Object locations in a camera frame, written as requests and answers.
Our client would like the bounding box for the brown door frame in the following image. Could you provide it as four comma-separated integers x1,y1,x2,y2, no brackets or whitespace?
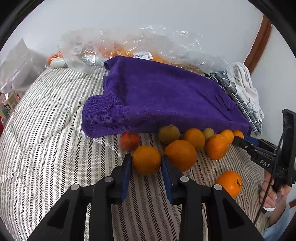
244,15,273,74

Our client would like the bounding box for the white bottle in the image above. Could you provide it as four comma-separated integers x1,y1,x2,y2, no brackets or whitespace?
50,58,68,69

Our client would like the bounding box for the small greenish fruit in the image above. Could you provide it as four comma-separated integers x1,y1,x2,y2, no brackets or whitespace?
203,128,215,141

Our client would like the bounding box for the black cable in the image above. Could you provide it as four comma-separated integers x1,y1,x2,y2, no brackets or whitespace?
253,126,289,225

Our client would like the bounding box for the small orange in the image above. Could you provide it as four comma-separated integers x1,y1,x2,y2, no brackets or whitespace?
220,130,234,144

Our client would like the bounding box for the blue sleeve forearm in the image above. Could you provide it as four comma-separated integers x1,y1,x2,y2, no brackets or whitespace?
262,203,290,240

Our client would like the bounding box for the small carton box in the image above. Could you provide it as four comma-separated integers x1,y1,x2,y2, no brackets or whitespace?
2,90,20,115

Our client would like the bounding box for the clear plastic bag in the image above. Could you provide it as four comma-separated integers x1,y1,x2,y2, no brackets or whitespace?
59,26,228,75

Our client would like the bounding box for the orange tangerine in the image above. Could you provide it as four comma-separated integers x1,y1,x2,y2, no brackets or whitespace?
204,134,229,160

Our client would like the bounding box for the purple towel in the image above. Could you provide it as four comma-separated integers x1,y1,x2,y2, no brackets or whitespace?
82,56,251,138

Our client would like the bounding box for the grey plastic bag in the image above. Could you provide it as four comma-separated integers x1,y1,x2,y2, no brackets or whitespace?
1,40,44,93

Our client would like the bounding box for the grey checked cloth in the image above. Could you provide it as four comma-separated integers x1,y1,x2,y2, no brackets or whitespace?
205,71,262,136

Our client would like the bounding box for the striped bed quilt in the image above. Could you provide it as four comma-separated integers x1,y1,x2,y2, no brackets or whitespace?
1,68,181,240

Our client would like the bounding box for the orange persimmon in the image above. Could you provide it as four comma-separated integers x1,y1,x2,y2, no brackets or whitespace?
215,171,242,198

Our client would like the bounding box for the person's right hand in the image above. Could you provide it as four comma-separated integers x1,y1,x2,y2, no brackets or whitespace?
259,170,293,227

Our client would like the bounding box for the red small apple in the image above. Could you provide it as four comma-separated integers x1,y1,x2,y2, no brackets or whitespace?
120,132,140,152

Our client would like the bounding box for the smallest orange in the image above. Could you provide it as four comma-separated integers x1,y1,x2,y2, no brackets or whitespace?
233,130,244,138

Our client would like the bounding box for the white striped towel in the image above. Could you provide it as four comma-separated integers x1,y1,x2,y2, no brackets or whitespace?
227,62,264,123

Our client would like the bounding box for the greenish yellow fruit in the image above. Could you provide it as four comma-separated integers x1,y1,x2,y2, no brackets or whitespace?
158,125,180,145

